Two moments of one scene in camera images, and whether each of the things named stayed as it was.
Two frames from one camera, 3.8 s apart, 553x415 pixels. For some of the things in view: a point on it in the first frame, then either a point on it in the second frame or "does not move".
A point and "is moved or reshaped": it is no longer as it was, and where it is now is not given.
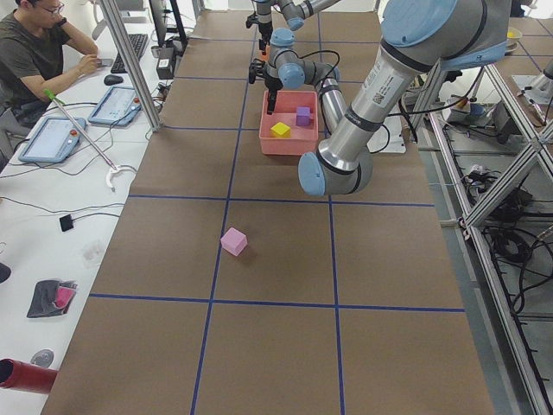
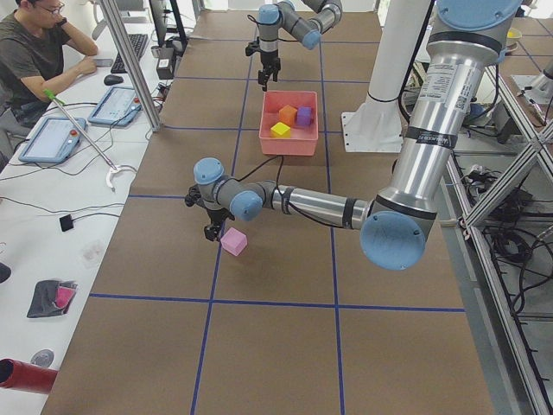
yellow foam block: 280,130 does not move
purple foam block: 303,116 does not move
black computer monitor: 168,24 does not move
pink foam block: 234,241 does not move
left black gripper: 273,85 to 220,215
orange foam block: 267,51 is moved or reshaped
